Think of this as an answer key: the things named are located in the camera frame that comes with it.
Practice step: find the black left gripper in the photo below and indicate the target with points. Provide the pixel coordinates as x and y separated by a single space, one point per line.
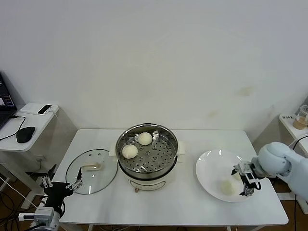
56 191

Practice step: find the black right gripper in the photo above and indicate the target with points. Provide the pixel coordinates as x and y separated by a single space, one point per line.
249 168

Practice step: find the round glass pot lid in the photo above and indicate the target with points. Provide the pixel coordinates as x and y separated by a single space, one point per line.
96 178

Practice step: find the perforated steel steamer basket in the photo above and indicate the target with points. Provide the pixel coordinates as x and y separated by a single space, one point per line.
154 158

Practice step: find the round white plate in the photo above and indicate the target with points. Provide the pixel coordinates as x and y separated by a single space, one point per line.
211 168

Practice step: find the white side desk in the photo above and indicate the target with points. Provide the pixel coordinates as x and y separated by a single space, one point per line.
41 127

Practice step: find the black computer mouse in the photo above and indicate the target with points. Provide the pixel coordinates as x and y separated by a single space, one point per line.
25 133

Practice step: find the white side table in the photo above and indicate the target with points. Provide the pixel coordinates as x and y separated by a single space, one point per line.
292 131

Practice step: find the small black white device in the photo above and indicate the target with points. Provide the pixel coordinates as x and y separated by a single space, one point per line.
45 109

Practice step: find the clear plastic drink cup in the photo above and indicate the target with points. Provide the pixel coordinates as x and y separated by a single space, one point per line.
300 122

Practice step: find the flat white box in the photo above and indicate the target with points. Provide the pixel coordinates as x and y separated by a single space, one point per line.
30 108

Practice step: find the black laptop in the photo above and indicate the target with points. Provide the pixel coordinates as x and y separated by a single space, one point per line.
4 103

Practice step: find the white wall socket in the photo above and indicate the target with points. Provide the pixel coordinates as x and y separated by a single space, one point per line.
39 159

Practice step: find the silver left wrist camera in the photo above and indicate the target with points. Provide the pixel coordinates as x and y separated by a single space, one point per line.
44 212

